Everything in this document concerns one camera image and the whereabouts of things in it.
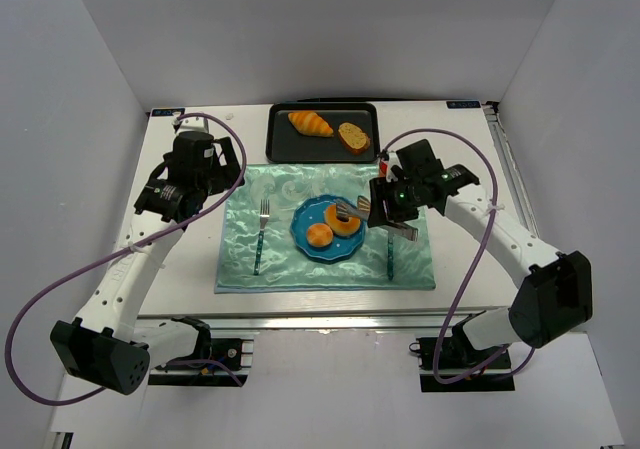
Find metal tongs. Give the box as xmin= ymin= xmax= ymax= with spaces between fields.
xmin=335 ymin=199 xmax=419 ymax=242

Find glazed donut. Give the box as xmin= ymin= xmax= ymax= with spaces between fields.
xmin=324 ymin=203 xmax=361 ymax=238

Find round bread roll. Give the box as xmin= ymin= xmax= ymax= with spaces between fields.
xmin=306 ymin=223 xmax=334 ymax=248

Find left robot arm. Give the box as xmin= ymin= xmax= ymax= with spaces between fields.
xmin=50 ymin=131 xmax=244 ymax=395

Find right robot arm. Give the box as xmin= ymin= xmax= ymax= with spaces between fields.
xmin=367 ymin=140 xmax=593 ymax=351

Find bread slice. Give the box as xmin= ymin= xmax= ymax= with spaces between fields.
xmin=338 ymin=122 xmax=371 ymax=155

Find orange mug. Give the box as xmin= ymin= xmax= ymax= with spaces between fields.
xmin=378 ymin=152 xmax=397 ymax=181

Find blue dotted plate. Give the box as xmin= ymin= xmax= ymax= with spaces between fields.
xmin=290 ymin=194 xmax=366 ymax=264

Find teal patterned placemat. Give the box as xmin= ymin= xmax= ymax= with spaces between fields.
xmin=216 ymin=164 xmax=436 ymax=294

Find black baking tray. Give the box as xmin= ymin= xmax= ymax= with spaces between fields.
xmin=265 ymin=101 xmax=380 ymax=164

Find left blue table label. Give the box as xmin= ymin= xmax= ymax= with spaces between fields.
xmin=150 ymin=108 xmax=185 ymax=117

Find blue table label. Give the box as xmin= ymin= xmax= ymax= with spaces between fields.
xmin=150 ymin=108 xmax=185 ymax=117
xmin=446 ymin=100 xmax=482 ymax=110

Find croissant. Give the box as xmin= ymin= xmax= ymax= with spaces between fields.
xmin=288 ymin=111 xmax=334 ymax=138

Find right blue table label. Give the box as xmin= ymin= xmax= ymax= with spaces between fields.
xmin=446 ymin=100 xmax=482 ymax=110

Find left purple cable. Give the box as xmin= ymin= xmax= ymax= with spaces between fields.
xmin=3 ymin=111 xmax=247 ymax=407

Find knife with teal handle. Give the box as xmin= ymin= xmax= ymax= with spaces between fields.
xmin=387 ymin=233 xmax=395 ymax=281

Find fork with teal handle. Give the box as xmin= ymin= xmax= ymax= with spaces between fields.
xmin=253 ymin=198 xmax=270 ymax=276

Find aluminium table frame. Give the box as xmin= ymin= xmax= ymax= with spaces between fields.
xmin=44 ymin=99 xmax=571 ymax=449

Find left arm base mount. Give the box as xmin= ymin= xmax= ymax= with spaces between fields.
xmin=136 ymin=316 xmax=255 ymax=387

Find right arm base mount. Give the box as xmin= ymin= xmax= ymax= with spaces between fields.
xmin=408 ymin=337 xmax=515 ymax=393

